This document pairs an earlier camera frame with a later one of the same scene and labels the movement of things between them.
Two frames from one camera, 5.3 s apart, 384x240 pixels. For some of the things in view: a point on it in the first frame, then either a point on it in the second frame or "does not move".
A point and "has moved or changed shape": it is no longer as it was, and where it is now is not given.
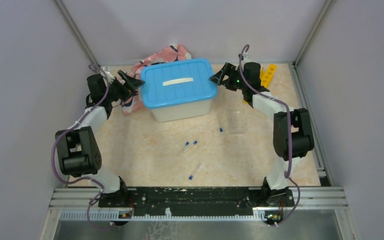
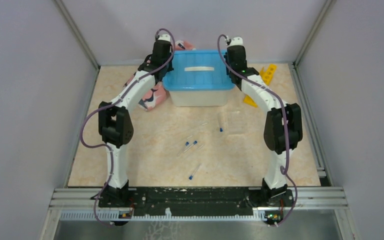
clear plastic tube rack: x=237 y=122 does not move
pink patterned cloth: x=136 y=103 has moved or changed shape
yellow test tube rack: x=267 y=74 does not move
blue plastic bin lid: x=174 y=82 has moved or changed shape
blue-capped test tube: x=191 y=176 does not move
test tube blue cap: x=183 y=149 does not move
